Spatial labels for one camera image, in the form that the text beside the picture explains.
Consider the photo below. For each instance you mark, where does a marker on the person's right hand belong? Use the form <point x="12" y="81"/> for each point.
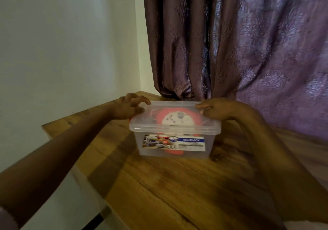
<point x="220" y="109"/>

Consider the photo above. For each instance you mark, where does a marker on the person's left hand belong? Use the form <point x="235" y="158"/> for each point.
<point x="125" y="109"/>

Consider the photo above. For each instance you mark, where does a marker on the clear plastic lid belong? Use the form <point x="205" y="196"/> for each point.
<point x="143" y="125"/>

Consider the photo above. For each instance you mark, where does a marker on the orange extension cord reel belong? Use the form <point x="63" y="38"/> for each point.
<point x="176" y="118"/>

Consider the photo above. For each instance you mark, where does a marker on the clear plastic box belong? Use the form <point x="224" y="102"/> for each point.
<point x="174" y="150"/>

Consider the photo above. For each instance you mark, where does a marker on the person's right forearm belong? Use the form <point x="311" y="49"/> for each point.
<point x="287" y="173"/>

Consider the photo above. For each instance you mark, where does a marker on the person's left forearm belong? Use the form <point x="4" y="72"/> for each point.
<point x="51" y="155"/>

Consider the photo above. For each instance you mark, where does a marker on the person's white right sleeve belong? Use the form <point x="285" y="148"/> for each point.
<point x="307" y="226"/>

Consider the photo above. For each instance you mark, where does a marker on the person's white sleeve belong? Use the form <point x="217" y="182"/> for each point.
<point x="307" y="226"/>
<point x="6" y="220"/>

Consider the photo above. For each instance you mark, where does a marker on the person's white left sleeve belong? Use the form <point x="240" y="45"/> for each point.
<point x="6" y="220"/>

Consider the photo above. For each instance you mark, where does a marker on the purple patterned curtain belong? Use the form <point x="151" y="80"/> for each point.
<point x="256" y="45"/>

